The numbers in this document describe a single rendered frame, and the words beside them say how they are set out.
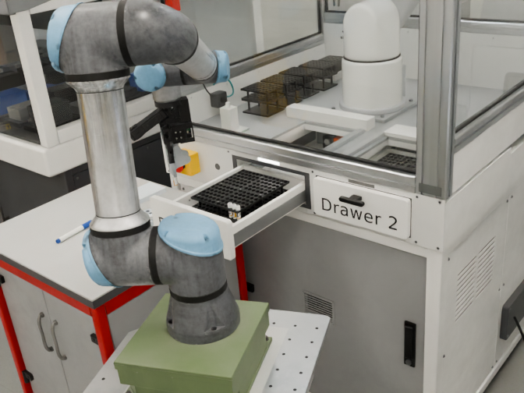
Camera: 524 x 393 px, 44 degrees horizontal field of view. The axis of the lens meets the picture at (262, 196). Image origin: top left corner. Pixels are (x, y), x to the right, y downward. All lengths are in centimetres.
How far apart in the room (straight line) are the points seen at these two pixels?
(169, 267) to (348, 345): 94
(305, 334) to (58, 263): 77
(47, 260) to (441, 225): 107
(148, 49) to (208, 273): 43
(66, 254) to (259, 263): 61
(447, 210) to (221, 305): 64
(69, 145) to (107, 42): 127
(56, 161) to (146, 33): 129
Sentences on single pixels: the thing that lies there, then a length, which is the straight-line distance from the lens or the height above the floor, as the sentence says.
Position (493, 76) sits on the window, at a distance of 179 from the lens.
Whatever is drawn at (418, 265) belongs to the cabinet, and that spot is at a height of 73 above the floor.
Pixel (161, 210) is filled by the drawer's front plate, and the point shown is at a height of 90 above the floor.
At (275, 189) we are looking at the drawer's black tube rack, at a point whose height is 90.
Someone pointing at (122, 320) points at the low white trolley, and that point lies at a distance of 181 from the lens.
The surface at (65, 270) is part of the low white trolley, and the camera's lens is 186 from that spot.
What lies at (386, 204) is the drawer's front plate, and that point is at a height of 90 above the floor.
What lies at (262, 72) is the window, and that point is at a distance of 183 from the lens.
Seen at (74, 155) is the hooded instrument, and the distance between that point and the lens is 242.
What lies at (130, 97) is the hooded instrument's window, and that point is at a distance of 256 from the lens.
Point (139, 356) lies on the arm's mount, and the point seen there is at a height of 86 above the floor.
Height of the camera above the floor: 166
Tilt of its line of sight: 25 degrees down
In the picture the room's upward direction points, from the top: 5 degrees counter-clockwise
